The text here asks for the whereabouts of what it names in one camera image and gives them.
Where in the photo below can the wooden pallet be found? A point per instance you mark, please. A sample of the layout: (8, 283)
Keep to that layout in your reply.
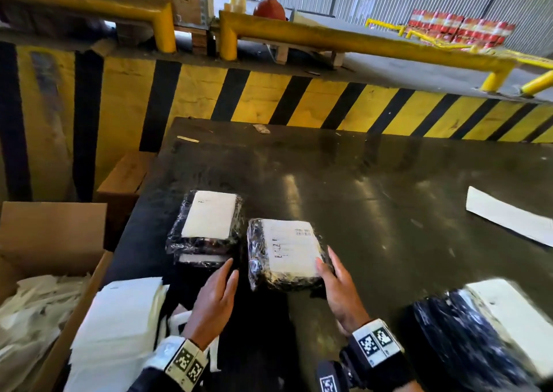
(198, 41)

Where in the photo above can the stack black packets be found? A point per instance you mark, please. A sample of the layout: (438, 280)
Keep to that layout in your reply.
(207, 214)

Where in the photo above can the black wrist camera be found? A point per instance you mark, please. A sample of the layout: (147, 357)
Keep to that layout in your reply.
(329, 383)

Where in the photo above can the small yellow floor rail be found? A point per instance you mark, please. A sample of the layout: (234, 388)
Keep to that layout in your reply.
(440, 42)
(384, 24)

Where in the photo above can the small brown cardboard box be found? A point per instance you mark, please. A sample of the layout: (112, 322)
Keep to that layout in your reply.
(125, 180)

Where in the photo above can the stack of red drink packs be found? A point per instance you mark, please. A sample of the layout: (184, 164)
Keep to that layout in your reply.
(462, 26)

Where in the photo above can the person's left hand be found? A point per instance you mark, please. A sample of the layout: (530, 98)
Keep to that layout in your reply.
(211, 305)

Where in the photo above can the crumpled tape scrap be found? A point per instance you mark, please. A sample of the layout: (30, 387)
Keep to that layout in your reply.
(262, 129)

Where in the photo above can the shiny black film package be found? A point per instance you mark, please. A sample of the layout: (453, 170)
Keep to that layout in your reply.
(421, 340)
(257, 258)
(484, 327)
(453, 353)

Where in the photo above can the black wristband with white markers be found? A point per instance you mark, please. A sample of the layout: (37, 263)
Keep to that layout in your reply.
(181, 361)
(376, 344)

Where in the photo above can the stack of white labels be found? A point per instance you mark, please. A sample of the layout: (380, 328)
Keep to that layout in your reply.
(112, 318)

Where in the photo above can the person's right hand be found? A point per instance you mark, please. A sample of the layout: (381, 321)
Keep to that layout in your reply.
(345, 296)

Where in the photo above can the red hard hat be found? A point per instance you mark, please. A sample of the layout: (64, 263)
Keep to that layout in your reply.
(270, 9)

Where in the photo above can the printed label paper sheet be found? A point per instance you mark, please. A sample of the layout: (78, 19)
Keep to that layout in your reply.
(294, 249)
(514, 322)

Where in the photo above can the cream paper rolls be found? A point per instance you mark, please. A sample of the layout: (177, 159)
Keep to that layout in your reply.
(236, 3)

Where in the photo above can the yellow guard rail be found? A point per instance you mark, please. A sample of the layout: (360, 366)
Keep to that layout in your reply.
(367, 41)
(86, 3)
(538, 83)

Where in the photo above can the open brown cardboard box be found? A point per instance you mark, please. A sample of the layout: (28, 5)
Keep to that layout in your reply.
(52, 232)

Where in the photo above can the yellow black striped barrier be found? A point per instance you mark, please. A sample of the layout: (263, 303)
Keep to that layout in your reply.
(121, 111)

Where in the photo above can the small wooden stick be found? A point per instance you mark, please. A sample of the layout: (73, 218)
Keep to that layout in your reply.
(188, 139)

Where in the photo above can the white table with wooden legs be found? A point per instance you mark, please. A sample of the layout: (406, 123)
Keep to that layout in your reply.
(281, 54)

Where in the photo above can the white paper sheet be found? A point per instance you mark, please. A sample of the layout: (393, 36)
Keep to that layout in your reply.
(510, 216)

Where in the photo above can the white backing paper strip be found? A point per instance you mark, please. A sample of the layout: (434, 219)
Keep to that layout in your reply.
(179, 320)
(214, 355)
(163, 318)

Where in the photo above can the pile of crumpled backing paper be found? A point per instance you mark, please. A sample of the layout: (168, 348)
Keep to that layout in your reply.
(34, 318)

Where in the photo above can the small wooden block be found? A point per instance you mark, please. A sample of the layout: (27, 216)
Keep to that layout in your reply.
(103, 47)

